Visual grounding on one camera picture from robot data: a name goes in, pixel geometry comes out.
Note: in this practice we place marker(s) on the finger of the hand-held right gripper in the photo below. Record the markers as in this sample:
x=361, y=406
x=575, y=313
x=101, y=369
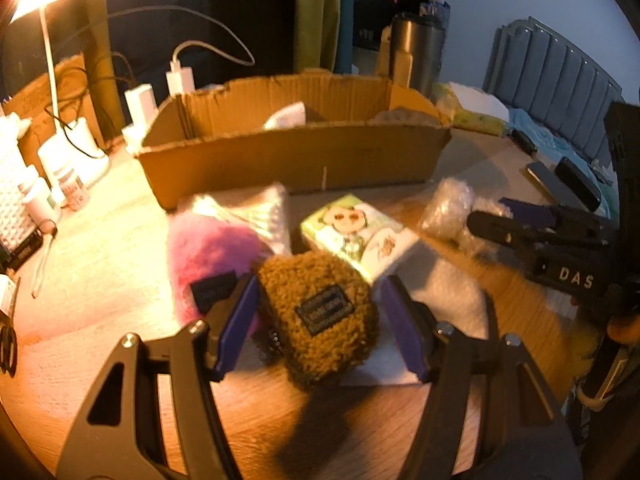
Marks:
x=500, y=230
x=535, y=212

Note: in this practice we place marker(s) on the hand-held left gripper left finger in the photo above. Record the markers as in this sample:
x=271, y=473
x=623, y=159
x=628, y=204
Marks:
x=240, y=325

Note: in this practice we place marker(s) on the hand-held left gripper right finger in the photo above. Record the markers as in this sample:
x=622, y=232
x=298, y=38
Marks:
x=402, y=330

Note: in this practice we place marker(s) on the clear bubble wrap piece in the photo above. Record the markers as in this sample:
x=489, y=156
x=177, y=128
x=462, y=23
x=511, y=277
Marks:
x=445, y=210

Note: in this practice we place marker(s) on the white towel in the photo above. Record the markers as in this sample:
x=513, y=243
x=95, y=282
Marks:
x=450, y=290

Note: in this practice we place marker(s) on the brown fluffy pouch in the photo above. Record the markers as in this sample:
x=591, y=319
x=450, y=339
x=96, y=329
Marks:
x=300, y=280

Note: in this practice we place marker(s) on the pink fluffy pouch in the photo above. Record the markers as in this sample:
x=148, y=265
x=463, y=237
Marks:
x=210, y=250

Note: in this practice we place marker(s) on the cartoon print tissue pack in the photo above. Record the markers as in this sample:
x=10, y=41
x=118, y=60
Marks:
x=350, y=230

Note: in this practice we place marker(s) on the white fluffy cloth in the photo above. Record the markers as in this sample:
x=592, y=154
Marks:
x=260, y=210

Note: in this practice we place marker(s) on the cardboard box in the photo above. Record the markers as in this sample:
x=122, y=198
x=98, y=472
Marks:
x=280, y=160

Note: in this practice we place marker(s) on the person's right hand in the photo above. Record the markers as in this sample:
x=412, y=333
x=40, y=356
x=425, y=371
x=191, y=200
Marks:
x=622, y=332

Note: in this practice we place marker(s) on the dark phone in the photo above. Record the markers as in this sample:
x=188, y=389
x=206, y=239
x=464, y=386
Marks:
x=547, y=182

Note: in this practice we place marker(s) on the black car key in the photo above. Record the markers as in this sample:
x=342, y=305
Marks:
x=524, y=141

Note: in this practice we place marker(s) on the blue printed blanket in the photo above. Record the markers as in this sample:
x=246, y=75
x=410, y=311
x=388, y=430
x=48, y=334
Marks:
x=560, y=142

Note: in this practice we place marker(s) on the yellow tissue box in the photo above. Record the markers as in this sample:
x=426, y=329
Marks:
x=475, y=110

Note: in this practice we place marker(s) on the grey padded headboard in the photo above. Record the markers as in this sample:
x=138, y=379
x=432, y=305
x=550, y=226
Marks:
x=555, y=70

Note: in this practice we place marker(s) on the steel tumbler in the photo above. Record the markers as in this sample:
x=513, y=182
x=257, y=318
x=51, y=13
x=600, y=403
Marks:
x=417, y=55

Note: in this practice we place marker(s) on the white folded cloth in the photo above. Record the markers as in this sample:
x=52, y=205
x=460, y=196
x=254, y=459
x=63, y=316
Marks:
x=287, y=117

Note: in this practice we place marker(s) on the small pink label bottle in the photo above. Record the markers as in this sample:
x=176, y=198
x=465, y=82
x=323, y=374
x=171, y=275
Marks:
x=74, y=190

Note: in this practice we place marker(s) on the white desk lamp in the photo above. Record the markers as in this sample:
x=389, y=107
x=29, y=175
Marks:
x=90, y=160

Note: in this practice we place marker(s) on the clear plastic water bottle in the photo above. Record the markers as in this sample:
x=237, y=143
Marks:
x=434, y=9

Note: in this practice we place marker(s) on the small black box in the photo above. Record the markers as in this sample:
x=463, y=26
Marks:
x=22, y=252

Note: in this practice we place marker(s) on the white medicine bottle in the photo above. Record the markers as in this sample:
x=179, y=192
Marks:
x=42, y=202

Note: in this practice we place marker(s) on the black scissors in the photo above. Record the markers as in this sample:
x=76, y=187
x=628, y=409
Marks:
x=7, y=345

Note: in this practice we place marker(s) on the small white charger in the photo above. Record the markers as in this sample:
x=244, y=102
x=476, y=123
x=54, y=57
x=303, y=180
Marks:
x=140, y=105

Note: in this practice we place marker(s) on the black monitor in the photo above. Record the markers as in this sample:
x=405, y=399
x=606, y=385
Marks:
x=375, y=10

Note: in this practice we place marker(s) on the white woven basket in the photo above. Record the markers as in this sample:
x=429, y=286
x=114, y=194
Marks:
x=12, y=205

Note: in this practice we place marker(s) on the teal curtain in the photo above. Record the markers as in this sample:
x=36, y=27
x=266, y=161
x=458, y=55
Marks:
x=352, y=15

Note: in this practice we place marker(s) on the yellow curtain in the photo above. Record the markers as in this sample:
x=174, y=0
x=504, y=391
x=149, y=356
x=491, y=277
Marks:
x=317, y=15

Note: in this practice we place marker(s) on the brown cardboard carton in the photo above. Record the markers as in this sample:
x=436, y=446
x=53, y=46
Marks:
x=30, y=95

